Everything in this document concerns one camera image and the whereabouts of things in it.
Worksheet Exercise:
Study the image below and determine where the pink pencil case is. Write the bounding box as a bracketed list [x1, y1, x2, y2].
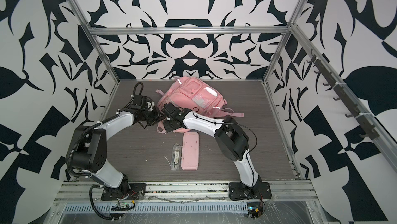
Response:
[181, 132, 200, 171]

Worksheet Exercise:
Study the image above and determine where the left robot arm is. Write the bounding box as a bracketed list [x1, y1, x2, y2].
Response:
[66, 82, 161, 198]

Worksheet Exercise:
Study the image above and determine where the wall hook rail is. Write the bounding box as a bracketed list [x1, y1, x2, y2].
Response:
[308, 51, 380, 140]

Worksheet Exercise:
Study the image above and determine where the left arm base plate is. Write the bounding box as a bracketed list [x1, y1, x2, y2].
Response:
[101, 183, 147, 201]

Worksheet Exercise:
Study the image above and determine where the green lit circuit board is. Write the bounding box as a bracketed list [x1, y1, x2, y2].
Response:
[248, 204, 266, 219]

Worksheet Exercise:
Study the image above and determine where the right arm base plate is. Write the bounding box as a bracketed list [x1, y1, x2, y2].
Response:
[228, 182, 273, 201]

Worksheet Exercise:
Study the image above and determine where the pink student backpack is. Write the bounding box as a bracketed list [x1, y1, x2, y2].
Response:
[156, 76, 246, 137]

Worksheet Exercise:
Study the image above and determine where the aluminium cage frame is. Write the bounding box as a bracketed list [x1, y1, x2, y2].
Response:
[66, 0, 397, 170]

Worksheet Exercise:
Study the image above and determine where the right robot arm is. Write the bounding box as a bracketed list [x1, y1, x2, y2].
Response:
[162, 103, 262, 192]

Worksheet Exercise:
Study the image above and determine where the clear plastic packet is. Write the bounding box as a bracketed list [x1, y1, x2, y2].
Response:
[170, 144, 182, 171]

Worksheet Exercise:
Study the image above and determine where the white cable duct strip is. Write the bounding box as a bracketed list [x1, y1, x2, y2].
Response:
[63, 202, 249, 214]

